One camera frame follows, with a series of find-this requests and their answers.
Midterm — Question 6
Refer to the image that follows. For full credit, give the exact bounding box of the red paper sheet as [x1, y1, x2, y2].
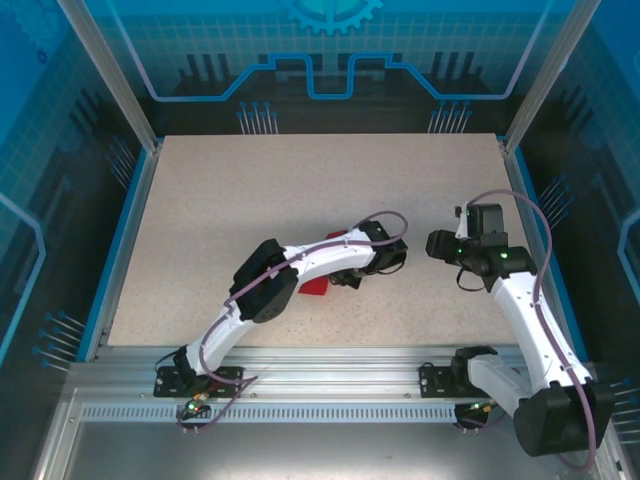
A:
[297, 228, 351, 301]

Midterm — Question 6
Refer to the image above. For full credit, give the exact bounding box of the steel sheet panel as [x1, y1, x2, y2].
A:
[29, 387, 631, 480]

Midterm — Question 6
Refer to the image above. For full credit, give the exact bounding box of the wide aluminium crossbeam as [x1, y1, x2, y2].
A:
[67, 344, 599, 401]

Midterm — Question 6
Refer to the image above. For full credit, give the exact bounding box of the small circuit board with LED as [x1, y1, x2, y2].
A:
[179, 397, 209, 419]
[467, 397, 501, 416]

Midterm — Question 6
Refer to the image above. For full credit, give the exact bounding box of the aluminium side rail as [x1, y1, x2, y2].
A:
[84, 139, 166, 364]
[497, 137, 591, 364]

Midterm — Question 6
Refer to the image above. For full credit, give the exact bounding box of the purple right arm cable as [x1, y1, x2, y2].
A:
[457, 188, 601, 471]

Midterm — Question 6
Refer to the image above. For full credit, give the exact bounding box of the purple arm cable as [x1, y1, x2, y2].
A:
[457, 188, 601, 471]
[177, 210, 410, 436]

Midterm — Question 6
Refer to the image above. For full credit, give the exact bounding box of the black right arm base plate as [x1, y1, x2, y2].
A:
[418, 363, 501, 400]

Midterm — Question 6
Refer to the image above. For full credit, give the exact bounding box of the slotted grey cable duct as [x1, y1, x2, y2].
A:
[79, 403, 461, 424]

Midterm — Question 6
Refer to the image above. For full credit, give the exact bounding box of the aluminium frame post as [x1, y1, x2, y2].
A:
[502, 0, 604, 154]
[55, 0, 165, 154]

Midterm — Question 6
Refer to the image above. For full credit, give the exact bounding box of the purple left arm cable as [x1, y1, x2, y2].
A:
[177, 210, 410, 436]

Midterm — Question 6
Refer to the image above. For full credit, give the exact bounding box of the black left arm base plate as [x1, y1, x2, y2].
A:
[152, 364, 246, 400]

